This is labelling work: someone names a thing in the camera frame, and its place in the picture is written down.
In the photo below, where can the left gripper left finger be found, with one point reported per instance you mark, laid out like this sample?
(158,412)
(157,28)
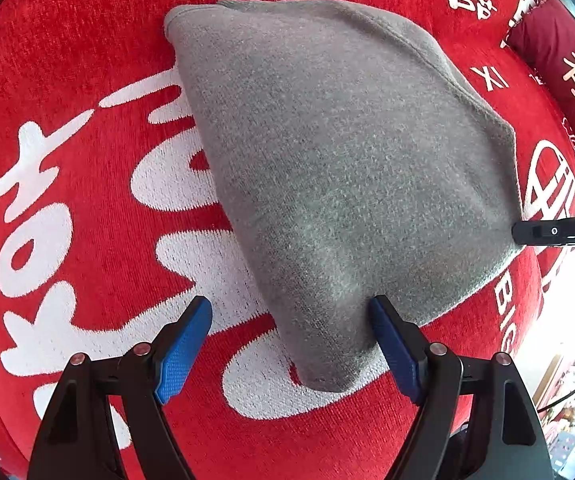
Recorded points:
(76,438)

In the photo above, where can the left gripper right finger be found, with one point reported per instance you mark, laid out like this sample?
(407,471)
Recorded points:
(475,419)

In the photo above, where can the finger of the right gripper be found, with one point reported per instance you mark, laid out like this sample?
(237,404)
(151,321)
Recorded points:
(560,232)

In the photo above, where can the grey knit sweater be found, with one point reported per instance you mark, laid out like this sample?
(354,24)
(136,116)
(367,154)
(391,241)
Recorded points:
(352,159)

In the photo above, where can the dark red pillow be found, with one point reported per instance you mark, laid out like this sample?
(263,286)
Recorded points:
(544,38)

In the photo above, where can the red bedspread with white characters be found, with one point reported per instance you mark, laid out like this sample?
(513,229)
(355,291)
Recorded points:
(110,225)

